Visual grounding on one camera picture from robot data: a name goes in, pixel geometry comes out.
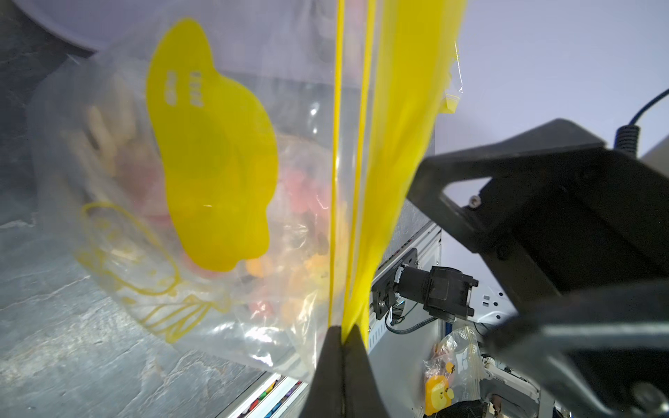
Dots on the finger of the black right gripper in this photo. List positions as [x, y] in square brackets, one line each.
[599, 353]
[550, 211]

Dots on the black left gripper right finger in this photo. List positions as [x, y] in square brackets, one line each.
[361, 397]

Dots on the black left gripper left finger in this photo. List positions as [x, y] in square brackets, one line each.
[325, 394]

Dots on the ziploc bag with small cookies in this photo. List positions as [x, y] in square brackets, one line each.
[231, 172]

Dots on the ziploc bag with yellow toy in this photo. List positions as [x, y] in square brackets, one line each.
[454, 372]

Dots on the clear ziploc bag of cookies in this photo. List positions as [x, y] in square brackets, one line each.
[454, 89]

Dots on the lilac plastic tray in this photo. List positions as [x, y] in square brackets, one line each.
[89, 24]

